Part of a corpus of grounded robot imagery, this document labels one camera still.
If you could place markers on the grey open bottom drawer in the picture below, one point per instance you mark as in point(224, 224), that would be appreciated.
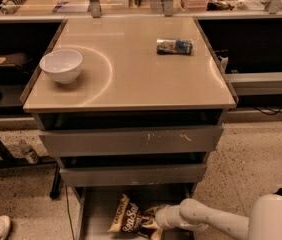
point(98, 206)

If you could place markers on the grey top drawer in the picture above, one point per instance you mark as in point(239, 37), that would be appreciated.
point(131, 141)

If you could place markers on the black table leg frame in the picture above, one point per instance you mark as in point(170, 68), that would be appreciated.
point(8, 160)

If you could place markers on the white ceramic bowl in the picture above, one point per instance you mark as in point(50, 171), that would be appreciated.
point(62, 66)

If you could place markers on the black bag on shelf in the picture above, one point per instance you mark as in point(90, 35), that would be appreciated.
point(14, 62)

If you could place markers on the small blue snack packet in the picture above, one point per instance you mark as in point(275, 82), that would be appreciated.
point(174, 46)

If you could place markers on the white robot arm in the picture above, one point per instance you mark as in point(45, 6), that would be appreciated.
point(263, 223)

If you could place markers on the brown sea salt chip bag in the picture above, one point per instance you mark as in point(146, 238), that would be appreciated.
point(129, 218)

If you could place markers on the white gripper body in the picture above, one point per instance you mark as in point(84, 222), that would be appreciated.
point(161, 218)

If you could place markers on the grey middle drawer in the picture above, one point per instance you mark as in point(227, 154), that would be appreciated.
point(133, 175)

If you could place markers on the grey drawer cabinet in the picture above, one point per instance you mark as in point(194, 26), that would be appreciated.
point(125, 83)

